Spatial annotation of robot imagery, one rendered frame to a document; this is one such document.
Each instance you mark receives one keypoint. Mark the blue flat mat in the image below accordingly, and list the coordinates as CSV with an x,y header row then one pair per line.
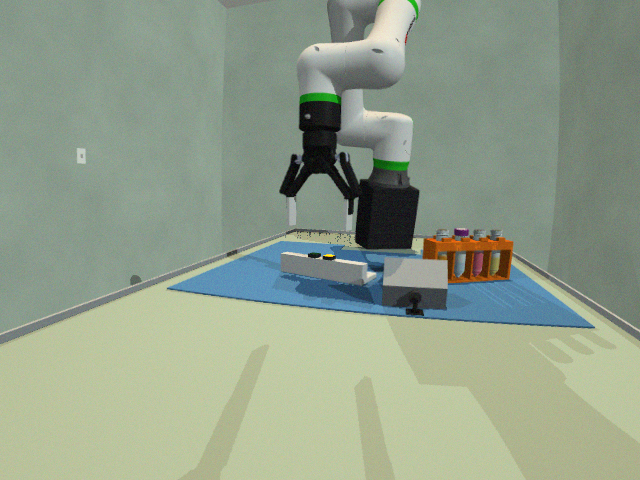
x,y
258,277

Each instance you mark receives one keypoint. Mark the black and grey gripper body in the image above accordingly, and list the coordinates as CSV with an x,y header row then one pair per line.
x,y
319,143

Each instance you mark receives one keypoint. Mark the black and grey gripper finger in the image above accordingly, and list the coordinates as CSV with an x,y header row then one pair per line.
x,y
348,208
297,183

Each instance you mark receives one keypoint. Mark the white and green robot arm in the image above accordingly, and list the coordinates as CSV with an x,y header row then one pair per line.
x,y
374,63

